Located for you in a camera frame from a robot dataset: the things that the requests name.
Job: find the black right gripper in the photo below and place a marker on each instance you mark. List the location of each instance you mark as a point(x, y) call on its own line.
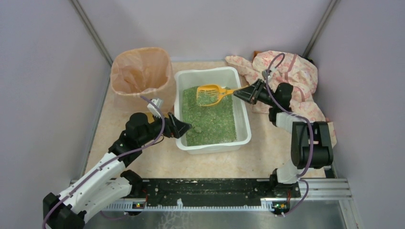
point(256, 93)

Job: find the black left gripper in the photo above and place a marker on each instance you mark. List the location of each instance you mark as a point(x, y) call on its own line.
point(170, 125)

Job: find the yellow plastic litter scoop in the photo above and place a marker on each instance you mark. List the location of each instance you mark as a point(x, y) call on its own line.
point(215, 89)

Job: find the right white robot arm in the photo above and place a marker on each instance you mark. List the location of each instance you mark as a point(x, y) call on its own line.
point(310, 141)

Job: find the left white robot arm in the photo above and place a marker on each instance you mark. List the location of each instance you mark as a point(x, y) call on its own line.
point(109, 180)

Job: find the green cat litter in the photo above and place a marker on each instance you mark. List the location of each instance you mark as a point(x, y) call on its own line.
point(210, 124)

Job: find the cream pink cartoon cloth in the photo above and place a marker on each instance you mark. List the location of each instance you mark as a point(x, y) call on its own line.
point(294, 70)

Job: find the yellow bin with pink bag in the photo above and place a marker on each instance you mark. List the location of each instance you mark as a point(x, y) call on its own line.
point(142, 72)

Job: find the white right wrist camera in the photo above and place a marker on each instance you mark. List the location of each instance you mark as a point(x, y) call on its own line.
point(267, 74)

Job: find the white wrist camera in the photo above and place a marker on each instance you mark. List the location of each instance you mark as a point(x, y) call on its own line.
point(267, 74)
point(154, 107)

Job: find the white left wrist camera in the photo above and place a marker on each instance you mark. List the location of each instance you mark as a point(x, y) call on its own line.
point(154, 107)

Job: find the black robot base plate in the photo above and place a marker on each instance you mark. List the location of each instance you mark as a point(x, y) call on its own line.
point(212, 192)

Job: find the aluminium frame rail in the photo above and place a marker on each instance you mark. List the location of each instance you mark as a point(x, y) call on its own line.
point(315, 189)

